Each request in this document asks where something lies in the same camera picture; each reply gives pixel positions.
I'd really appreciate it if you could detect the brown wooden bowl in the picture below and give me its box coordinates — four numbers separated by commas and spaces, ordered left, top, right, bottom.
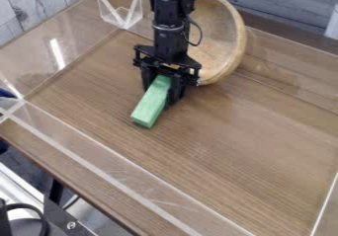
188, 0, 248, 86

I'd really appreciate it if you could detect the clear acrylic front wall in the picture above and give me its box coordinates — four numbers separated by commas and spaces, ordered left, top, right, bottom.
0, 79, 255, 236

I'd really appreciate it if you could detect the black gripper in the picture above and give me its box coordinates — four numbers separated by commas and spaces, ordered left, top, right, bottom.
133, 44, 202, 106

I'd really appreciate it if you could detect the green rectangular block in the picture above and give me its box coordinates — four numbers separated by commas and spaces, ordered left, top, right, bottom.
131, 75, 169, 128

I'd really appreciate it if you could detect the black metal table leg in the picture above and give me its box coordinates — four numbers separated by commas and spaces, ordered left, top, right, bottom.
49, 180, 64, 205

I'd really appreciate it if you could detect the black cable loop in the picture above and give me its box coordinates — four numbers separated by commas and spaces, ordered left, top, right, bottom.
0, 201, 52, 236

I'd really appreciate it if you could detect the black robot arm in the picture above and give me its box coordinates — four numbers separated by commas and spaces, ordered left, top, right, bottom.
133, 0, 203, 106

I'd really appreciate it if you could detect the grey metal clamp plate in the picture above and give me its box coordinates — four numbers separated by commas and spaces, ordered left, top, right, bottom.
44, 198, 97, 236

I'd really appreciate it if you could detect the clear acrylic corner bracket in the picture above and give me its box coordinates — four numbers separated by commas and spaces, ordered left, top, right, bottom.
97, 0, 143, 30

